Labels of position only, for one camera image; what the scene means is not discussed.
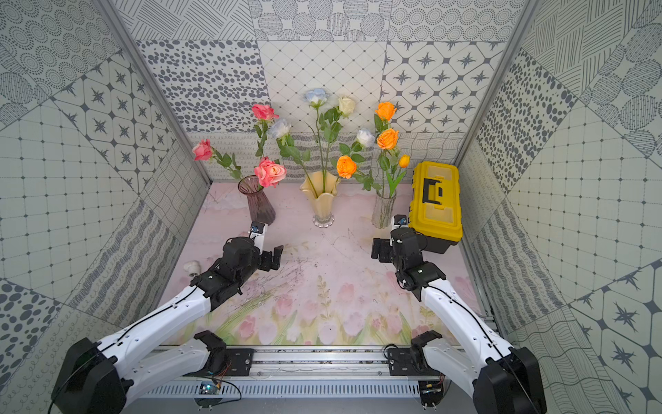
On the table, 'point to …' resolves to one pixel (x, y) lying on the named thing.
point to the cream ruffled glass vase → (323, 205)
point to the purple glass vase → (261, 209)
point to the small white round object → (193, 267)
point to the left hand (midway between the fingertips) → (267, 239)
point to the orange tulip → (404, 160)
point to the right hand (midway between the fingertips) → (389, 243)
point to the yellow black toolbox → (435, 209)
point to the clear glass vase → (383, 211)
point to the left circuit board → (208, 387)
